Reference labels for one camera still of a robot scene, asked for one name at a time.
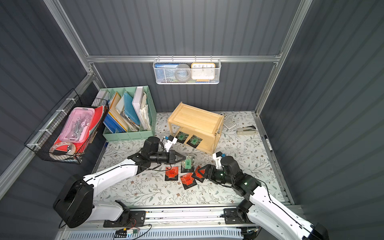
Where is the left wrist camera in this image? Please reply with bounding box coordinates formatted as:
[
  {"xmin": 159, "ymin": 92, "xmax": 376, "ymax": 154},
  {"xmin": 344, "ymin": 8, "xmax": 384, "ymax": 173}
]
[{"xmin": 164, "ymin": 135, "xmax": 178, "ymax": 153}]

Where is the clear tape roll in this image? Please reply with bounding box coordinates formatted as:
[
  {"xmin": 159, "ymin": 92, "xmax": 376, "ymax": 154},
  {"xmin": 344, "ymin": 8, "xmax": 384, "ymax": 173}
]
[{"xmin": 49, "ymin": 142, "xmax": 77, "ymax": 155}]

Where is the red tea bag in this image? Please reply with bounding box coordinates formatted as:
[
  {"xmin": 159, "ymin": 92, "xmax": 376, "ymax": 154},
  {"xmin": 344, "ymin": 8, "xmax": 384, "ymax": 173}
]
[
  {"xmin": 180, "ymin": 173, "xmax": 197, "ymax": 190},
  {"xmin": 192, "ymin": 166, "xmax": 206, "ymax": 183},
  {"xmin": 165, "ymin": 167, "xmax": 179, "ymax": 181}
]

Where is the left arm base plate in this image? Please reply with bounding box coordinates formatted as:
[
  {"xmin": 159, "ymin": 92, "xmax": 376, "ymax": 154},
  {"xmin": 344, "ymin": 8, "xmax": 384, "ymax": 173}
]
[{"xmin": 103, "ymin": 211, "xmax": 146, "ymax": 228}]

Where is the wooden two-tier shelf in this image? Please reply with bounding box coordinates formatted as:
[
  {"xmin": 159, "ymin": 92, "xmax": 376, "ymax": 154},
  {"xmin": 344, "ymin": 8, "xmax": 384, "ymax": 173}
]
[{"xmin": 168, "ymin": 103, "xmax": 224, "ymax": 154}]

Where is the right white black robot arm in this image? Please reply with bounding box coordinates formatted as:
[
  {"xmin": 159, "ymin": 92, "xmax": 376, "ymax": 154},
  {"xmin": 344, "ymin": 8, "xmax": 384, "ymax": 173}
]
[{"xmin": 198, "ymin": 155, "xmax": 329, "ymax": 240}]

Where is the red tea bag bottom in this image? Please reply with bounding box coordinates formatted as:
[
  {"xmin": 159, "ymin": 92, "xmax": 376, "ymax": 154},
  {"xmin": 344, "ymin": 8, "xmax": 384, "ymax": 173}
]
[{"xmin": 180, "ymin": 173, "xmax": 197, "ymax": 190}]

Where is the yellow white clock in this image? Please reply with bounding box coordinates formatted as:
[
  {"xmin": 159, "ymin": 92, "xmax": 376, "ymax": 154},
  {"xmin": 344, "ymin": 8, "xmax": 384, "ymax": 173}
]
[{"xmin": 191, "ymin": 63, "xmax": 216, "ymax": 81}]

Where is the black marker pen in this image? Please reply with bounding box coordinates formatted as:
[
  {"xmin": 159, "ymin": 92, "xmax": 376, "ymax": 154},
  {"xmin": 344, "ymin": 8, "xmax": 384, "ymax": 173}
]
[{"xmin": 264, "ymin": 135, "xmax": 273, "ymax": 152}]

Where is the grey tape roll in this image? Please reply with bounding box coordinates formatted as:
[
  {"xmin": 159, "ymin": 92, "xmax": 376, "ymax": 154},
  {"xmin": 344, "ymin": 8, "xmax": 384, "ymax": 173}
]
[{"xmin": 175, "ymin": 64, "xmax": 191, "ymax": 83}]

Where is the blue box in basket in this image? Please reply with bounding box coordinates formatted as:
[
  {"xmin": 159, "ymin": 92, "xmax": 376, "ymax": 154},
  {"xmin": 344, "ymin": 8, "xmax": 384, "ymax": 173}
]
[{"xmin": 154, "ymin": 63, "xmax": 179, "ymax": 84}]

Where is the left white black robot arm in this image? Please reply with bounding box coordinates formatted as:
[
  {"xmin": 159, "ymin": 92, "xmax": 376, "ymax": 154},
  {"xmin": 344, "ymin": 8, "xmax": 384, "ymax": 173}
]
[{"xmin": 53, "ymin": 136, "xmax": 186, "ymax": 228}]

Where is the white mesh wall basket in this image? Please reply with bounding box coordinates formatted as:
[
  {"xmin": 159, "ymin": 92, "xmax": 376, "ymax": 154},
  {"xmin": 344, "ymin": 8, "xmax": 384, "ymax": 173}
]
[{"xmin": 153, "ymin": 58, "xmax": 222, "ymax": 85}]

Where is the grey stapler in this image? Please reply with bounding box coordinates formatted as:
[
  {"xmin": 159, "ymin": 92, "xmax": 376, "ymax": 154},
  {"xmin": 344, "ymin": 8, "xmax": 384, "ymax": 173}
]
[{"xmin": 236, "ymin": 125, "xmax": 258, "ymax": 136}]

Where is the white calculator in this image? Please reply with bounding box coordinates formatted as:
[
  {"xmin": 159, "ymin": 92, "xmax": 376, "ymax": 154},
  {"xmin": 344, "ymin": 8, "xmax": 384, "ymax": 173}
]
[{"xmin": 223, "ymin": 117, "xmax": 237, "ymax": 131}]

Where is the white binder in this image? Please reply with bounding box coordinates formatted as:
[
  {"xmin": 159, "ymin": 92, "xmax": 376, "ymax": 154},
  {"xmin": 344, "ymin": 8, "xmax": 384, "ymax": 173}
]
[{"xmin": 132, "ymin": 86, "xmax": 145, "ymax": 129}]

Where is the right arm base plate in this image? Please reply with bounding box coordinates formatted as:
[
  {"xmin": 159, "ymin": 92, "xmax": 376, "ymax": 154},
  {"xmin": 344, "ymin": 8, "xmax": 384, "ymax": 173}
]
[{"xmin": 221, "ymin": 208, "xmax": 250, "ymax": 225}]

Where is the pink plastic tool case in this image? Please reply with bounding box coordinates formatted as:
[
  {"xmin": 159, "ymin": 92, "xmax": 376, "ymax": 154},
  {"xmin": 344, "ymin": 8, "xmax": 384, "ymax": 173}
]
[{"xmin": 59, "ymin": 107, "xmax": 95, "ymax": 144}]

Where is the green file organizer box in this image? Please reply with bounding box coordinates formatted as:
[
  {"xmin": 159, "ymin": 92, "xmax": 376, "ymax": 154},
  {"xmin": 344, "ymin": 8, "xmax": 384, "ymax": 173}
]
[{"xmin": 101, "ymin": 86, "xmax": 157, "ymax": 142}]

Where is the teal folder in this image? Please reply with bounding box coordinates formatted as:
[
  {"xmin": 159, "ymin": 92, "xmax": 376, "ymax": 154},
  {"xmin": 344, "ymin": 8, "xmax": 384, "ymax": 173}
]
[{"xmin": 124, "ymin": 92, "xmax": 140, "ymax": 126}]

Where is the green tea bag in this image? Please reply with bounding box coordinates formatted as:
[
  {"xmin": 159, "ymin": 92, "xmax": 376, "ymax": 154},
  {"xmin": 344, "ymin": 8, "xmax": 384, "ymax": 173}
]
[
  {"xmin": 176, "ymin": 131, "xmax": 189, "ymax": 144},
  {"xmin": 187, "ymin": 135, "xmax": 203, "ymax": 149},
  {"xmin": 181, "ymin": 158, "xmax": 195, "ymax": 173}
]

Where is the black wire basket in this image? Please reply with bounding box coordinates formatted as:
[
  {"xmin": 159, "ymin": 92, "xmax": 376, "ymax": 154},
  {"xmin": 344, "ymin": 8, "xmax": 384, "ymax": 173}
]
[{"xmin": 25, "ymin": 89, "xmax": 109, "ymax": 164}]

